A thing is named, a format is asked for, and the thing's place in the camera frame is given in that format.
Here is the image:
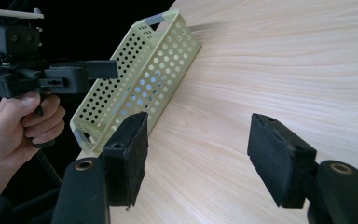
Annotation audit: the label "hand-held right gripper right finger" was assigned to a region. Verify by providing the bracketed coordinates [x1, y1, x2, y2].
[247, 113, 318, 209]

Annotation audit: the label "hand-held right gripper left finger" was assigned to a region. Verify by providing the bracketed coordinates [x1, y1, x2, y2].
[102, 111, 149, 208]

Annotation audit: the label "pale yellow perforated plastic basket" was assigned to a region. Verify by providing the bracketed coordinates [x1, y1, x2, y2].
[69, 8, 202, 157]

